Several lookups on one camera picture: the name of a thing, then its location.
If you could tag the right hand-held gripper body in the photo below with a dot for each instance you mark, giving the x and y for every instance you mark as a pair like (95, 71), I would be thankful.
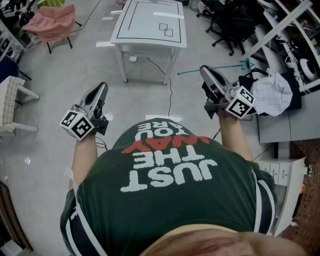
(215, 80)

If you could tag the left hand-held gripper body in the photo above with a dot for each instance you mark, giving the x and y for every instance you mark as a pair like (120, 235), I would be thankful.
(86, 105)

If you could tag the teal star wand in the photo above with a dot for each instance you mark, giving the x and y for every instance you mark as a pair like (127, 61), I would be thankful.
(190, 72)

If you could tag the person's left forearm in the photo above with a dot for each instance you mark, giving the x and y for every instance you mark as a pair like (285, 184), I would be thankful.
(83, 155)

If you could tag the person's right forearm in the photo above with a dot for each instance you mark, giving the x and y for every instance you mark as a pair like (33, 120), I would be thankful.
(232, 135)

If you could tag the white checked cloth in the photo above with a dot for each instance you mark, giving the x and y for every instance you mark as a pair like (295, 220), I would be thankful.
(272, 95)

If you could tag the black office chair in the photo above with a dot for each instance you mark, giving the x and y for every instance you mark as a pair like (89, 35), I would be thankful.
(232, 22)

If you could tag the beige checked covered table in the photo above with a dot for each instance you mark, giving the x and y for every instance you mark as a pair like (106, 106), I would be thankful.
(8, 100)

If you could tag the black bag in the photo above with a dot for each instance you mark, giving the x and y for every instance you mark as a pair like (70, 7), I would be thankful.
(296, 97)

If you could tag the grey table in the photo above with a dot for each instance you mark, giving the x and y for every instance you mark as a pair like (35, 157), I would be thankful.
(287, 125)

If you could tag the blue chair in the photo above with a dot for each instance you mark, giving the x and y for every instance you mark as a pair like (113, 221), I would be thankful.
(8, 68)

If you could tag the white table with black lines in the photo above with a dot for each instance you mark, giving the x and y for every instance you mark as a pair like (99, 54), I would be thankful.
(147, 22)

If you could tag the pink folding chair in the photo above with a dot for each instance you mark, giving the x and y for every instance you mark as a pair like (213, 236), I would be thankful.
(52, 22)

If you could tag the white power strip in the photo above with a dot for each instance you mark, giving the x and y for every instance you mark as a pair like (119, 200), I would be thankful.
(107, 18)

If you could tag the white round device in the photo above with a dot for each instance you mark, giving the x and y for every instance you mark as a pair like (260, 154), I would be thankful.
(306, 67)

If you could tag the yellow-green stool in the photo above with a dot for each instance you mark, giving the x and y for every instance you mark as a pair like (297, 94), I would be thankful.
(51, 3)

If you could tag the white drawer cabinet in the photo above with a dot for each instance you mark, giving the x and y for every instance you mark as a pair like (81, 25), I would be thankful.
(292, 175)

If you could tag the person's green printed t-shirt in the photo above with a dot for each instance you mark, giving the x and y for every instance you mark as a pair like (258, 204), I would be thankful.
(162, 207)

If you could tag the dark wooden board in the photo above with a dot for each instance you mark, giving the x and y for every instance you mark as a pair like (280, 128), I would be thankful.
(12, 215)

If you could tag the person's face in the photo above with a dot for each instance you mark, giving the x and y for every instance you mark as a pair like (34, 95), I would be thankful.
(212, 245)

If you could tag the white shelf frame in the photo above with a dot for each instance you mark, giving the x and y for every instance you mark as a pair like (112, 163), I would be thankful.
(282, 25)

